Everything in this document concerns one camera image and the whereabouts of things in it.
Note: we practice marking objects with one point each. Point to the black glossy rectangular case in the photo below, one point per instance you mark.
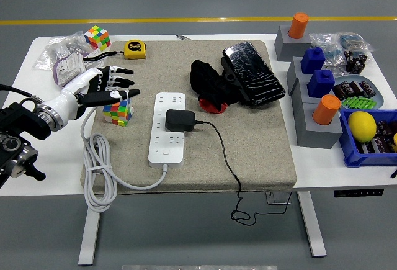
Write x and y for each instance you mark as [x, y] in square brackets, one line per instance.
[254, 71]

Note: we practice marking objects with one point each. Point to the pale grey plate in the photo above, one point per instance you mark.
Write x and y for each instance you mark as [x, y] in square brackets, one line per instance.
[379, 97]

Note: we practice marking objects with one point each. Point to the white-bodied puzzle cube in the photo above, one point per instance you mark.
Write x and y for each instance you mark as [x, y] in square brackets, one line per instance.
[119, 113]

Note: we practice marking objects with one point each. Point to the lilac plastic tray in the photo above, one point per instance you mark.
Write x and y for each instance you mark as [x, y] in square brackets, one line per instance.
[54, 71]

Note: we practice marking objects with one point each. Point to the black capacitors in bin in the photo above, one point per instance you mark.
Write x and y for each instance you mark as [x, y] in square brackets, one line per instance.
[383, 139]

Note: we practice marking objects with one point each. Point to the small yellow object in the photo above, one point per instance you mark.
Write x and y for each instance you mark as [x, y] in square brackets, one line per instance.
[395, 142]

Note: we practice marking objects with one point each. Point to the black table control panel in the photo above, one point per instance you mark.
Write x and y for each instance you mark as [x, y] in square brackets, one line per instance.
[358, 193]

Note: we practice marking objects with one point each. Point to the black plastic stand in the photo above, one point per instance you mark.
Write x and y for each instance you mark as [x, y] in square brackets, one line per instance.
[230, 76]

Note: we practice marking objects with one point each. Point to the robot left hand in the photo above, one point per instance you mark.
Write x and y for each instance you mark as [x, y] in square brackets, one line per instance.
[77, 91]

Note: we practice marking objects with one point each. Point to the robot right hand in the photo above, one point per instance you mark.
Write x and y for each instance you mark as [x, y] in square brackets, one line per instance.
[394, 172]

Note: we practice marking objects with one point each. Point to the colourful puzzle cube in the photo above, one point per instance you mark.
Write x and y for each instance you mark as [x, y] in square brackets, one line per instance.
[97, 37]

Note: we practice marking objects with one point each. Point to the yellow lemon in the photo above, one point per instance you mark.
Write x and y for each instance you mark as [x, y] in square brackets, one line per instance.
[361, 125]

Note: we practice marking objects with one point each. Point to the yellow tape measure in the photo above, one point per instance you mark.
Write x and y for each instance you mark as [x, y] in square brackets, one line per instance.
[135, 49]

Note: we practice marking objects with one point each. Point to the black cloth with orange trim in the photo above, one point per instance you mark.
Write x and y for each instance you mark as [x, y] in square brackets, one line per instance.
[204, 77]

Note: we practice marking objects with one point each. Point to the clear bag of blue rolls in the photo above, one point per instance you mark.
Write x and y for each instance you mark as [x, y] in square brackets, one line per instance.
[353, 41]

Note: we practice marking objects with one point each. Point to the orange cylinder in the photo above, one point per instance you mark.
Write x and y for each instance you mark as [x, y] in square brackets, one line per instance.
[298, 25]
[325, 110]

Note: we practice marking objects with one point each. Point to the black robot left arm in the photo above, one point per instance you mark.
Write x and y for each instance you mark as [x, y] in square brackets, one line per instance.
[18, 121]

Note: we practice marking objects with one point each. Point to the grey-brown fabric mat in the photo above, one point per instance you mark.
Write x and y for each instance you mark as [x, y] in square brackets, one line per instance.
[248, 146]

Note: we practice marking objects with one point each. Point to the clear bag of parts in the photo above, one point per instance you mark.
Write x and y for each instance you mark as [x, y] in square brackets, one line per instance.
[56, 49]

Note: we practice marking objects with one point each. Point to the grey block with square hole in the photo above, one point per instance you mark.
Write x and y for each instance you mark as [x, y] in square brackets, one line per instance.
[293, 74]
[299, 93]

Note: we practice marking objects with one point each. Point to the blue peg block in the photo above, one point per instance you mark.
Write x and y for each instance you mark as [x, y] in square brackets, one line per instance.
[321, 83]
[313, 60]

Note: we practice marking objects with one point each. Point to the clear bag of blue resistors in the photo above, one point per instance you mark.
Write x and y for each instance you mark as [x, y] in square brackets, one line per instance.
[330, 52]

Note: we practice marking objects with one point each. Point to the grey block with round hole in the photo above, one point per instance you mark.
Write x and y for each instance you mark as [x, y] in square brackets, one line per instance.
[316, 135]
[288, 49]

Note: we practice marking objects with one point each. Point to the white table leg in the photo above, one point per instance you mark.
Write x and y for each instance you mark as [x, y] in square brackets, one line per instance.
[311, 226]
[88, 236]

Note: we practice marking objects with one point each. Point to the metal under-table bracket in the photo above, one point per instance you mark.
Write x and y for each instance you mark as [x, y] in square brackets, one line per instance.
[274, 198]

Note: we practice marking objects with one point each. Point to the black capacitors on plate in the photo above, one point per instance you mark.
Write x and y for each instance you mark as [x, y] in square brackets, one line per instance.
[350, 88]

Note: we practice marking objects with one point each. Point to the cluster of black capacitors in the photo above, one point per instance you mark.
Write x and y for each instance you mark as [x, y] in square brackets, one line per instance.
[355, 60]

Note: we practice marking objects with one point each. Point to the blue plastic bin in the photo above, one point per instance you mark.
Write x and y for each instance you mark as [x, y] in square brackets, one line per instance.
[356, 158]

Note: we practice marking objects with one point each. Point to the green batteries pile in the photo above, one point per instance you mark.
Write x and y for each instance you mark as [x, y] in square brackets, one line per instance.
[359, 102]

